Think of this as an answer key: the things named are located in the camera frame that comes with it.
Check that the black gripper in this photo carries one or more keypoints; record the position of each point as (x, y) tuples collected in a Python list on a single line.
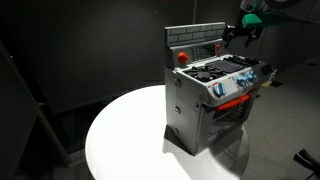
[(252, 29)]

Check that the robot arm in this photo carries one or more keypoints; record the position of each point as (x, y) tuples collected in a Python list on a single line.
[(271, 6)]

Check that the large orange stove knob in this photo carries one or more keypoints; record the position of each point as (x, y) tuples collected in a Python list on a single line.
[(182, 57)]

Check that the far left blue knob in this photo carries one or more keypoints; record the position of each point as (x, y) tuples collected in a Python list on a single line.
[(252, 76)]

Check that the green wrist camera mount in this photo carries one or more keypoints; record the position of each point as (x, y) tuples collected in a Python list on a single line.
[(262, 20)]

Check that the orange oven door handle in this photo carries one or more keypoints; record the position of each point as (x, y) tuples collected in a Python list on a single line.
[(229, 103)]

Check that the blue knob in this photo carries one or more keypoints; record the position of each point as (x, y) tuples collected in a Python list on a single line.
[(252, 76), (219, 90), (240, 80), (245, 78)]

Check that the right blue knob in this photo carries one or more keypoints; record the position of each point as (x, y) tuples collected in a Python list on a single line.
[(219, 90)]

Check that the black object on floor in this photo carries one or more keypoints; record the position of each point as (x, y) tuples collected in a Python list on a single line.
[(306, 160)]

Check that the round white table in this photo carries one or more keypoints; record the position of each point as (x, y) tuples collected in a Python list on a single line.
[(129, 140)]

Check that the grey toy stove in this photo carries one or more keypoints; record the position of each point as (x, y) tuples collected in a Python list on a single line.
[(190, 101)]

